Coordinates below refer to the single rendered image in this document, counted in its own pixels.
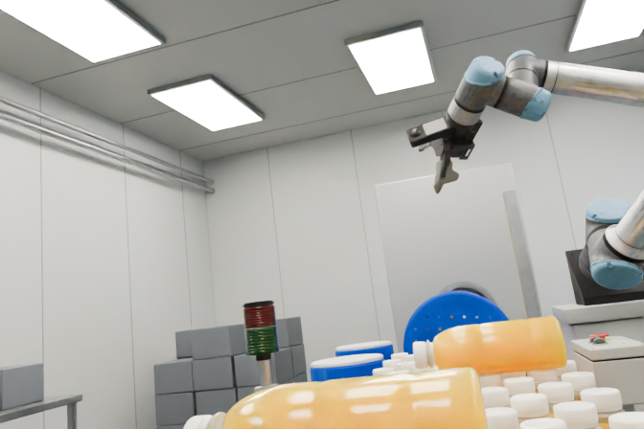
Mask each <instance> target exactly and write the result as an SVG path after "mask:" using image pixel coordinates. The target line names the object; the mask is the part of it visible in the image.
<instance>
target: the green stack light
mask: <svg viewBox="0 0 644 429"><path fill-rule="evenodd" d="M244 333H245V339H246V340H245V342H246V343H245V344H246V355H260V354H267V353H273V352H277V351H279V345H278V344H279V342H278V333H277V326H271V327H257V328H250V329H246V330H245V331H244Z"/></svg>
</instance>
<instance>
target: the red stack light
mask: <svg viewBox="0 0 644 429"><path fill-rule="evenodd" d="M242 311H243V320H244V328H245V329H249V328H257V327H271V326H276V325H277V323H276V318H275V317H276V313H275V305H266V306H258V307H250V308H244V309H243V310H242Z"/></svg>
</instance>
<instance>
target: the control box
mask: <svg viewBox="0 0 644 429"><path fill-rule="evenodd" d="M605 340H606V342H607V343H604V344H594V343H593V342H589V339H582V340H572V341H571V346H572V349H573V354H574V359H575V362H576V367H577V372H590V373H593V374H594V378H595V382H596V383H595V385H596V388H613V389H617V390H619V392H620V395H621V399H622V406H625V405H637V404H644V343H642V342H639V341H635V340H633V339H629V338H626V337H623V336H619V335H616V336H611V337H606V339H605ZM617 340H618V341H617ZM619 340H621V341H622V343H621V341H619ZM623 342H624V343H623ZM625 342H626V343H625ZM627 342H628V343H627Z"/></svg>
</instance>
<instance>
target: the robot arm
mask: <svg viewBox="0 0 644 429"><path fill-rule="evenodd" d="M504 74H505V75H504ZM551 94H557V95H563V96H569V97H576V98H582V99H589V100H595V101H601V102H613V103H620V104H626V105H632V106H639V107H644V74H642V73H636V72H628V71H621V70H614V69H608V68H600V67H593V66H586V65H580V64H572V63H565V62H559V61H552V60H544V59H537V57H536V56H535V55H534V54H533V53H531V52H529V51H518V52H515V53H513V54H512V55H511V56H510V57H509V58H508V60H507V62H506V67H505V69H504V66H503V65H502V64H501V63H500V62H499V61H496V60H495V59H494V58H492V57H489V56H479V57H477V58H475V59H474V60H473V61H472V63H471V65H470V67H469V69H468V70H467V71H466V73H465V74H464V77H463V79H462V81H461V83H460V85H459V87H458V90H457V92H456V94H455V96H454V98H453V100H452V102H451V104H450V106H449V108H448V112H447V114H446V116H444V117H441V118H438V119H436V120H433V121H430V122H427V123H425V124H420V125H417V126H415V127H412V128H409V129H407V130H406V134H407V137H408V140H409V143H410V144H411V146H412V147H419V148H418V150H419V152H421V151H424V150H425V149H426V148H428V147H433V149H434V151H435V154H436V156H441V157H440V161H439V162H437V163H436V175H435V182H434V186H433V188H434V190H435V192H436V193H437V194H438V193H439V192H440V191H441V189H442V188H443V185H444V184H447V183H450V182H453V181H456V180H457V179H458V178H459V173H458V172H456V171H455V170H453V169H452V161H451V160H450V157H451V158H459V160H468V158H469V156H470V154H471V153H472V150H473V149H474V147H475V144H474V142H473V139H474V137H475V135H476V134H477V132H478V130H479V128H480V127H481V125H482V124H483V123H482V121H481V120H480V119H479V118H480V116H481V115H482V113H483V111H484V109H485V107H486V106H487V105H488V106H490V107H493V108H496V109H498V110H501V111H504V112H507V113H509V114H512V115H515V116H518V117H520V118H521V119H526V120H529V121H532V122H538V121H539V120H541V119H542V118H543V116H544V115H545V113H546V111H547V110H548V107H549V105H550V103H551V98H552V95H551ZM469 149H470V152H469V154H468V156H465V155H466V154H467V152H468V150H469ZM585 217H586V245H585V247H584V248H583V250H582V252H581V254H580V257H579V267H580V270H581V272H582V273H583V274H584V275H585V276H586V277H587V278H588V279H590V280H592V281H594V282H597V283H598V284H600V285H602V286H604V287H606V288H609V289H617V290H622V289H629V288H633V287H635V286H637V285H639V284H640V283H641V282H642V280H643V275H644V272H643V270H642V266H643V264H644V190H643V191H642V193H641V194H640V195H639V196H638V197H637V199H636V200H635V201H634V203H633V204H632V206H630V205H629V204H628V203H626V202H624V201H621V200H619V199H613V198H604V199H598V200H595V201H594V202H591V203H590V204H588V206H587V207H586V213H585Z"/></svg>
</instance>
